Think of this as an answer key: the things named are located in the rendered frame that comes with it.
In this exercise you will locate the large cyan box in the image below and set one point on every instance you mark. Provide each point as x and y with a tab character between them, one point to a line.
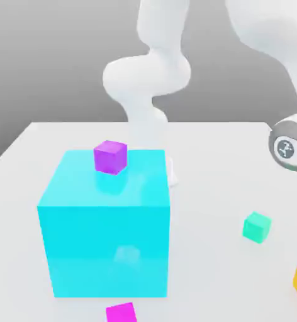
105	241

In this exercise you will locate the small purple cube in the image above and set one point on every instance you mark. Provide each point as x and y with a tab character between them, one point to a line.
110	158

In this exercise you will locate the small green cube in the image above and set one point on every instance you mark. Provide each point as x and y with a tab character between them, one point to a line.
255	228

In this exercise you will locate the small magenta cube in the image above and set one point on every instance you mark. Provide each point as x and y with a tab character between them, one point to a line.
120	313

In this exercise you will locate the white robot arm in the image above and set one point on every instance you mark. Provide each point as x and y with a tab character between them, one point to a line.
148	75

